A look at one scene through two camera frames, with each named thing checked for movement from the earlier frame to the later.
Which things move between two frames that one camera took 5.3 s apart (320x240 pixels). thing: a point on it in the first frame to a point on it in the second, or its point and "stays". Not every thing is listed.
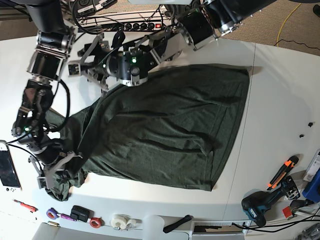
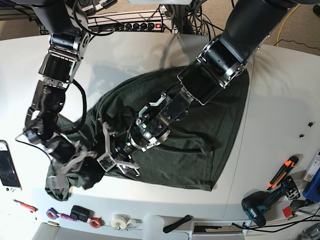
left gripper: x=50 y=156 to x=65 y=150
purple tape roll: x=53 y=211 stays
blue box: x=312 y=191 stays
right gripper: x=94 y=61 to x=118 y=146
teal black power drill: x=255 y=203 stays
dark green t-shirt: x=174 y=128 stays
